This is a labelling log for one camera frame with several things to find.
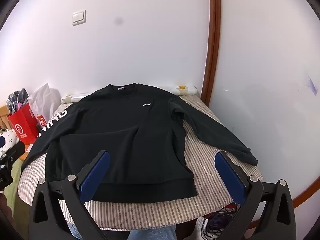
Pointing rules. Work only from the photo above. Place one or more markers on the brown wooden door frame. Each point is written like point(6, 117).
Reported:
point(212, 42)

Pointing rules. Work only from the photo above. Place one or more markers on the white plastic bag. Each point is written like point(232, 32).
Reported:
point(46, 100)

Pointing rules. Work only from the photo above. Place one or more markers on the black sweatshirt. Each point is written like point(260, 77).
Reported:
point(120, 130)

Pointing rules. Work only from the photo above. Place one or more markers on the green cloth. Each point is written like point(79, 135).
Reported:
point(17, 182)

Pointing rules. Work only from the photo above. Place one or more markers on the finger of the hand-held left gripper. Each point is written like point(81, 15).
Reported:
point(16, 151)

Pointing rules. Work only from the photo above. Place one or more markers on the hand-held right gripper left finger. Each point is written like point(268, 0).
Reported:
point(96, 175)

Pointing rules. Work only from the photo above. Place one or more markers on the person's jeans-clad legs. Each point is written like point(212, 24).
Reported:
point(150, 233)

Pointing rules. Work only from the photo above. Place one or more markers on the white printed paper roll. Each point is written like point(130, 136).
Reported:
point(182, 90)

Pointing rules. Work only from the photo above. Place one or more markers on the striped quilted table cover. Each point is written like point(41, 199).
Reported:
point(205, 160)

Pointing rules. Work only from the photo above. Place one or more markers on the plaid cloth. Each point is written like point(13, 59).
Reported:
point(17, 100)

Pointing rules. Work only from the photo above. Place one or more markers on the red paper bag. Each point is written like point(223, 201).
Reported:
point(23, 127)

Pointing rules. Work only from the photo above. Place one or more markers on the white wall switch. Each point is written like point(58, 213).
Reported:
point(79, 17)

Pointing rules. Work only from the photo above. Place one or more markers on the wooden furniture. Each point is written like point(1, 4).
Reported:
point(3, 120)

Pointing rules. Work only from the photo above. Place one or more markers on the brown wooden baseboard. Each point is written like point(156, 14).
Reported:
point(302, 197)

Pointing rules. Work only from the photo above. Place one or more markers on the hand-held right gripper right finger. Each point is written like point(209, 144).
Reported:
point(231, 177)

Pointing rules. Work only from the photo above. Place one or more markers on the white dotted cloth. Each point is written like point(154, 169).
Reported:
point(6, 140)

